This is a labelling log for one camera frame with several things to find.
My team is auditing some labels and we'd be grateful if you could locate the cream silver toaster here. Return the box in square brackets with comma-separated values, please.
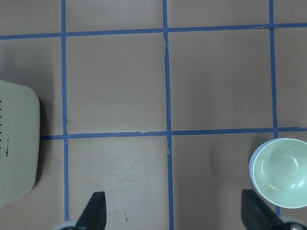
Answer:
[0, 80, 40, 207]

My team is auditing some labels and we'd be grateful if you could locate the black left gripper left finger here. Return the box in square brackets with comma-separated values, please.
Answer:
[74, 192, 106, 230]

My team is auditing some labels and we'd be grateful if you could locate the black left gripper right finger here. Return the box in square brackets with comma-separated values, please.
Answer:
[241, 189, 284, 230]

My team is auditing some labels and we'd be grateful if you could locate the green bowl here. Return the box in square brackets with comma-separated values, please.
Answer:
[249, 138, 307, 209]

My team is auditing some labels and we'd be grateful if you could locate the blue bowl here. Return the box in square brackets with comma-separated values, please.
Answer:
[248, 138, 292, 196]

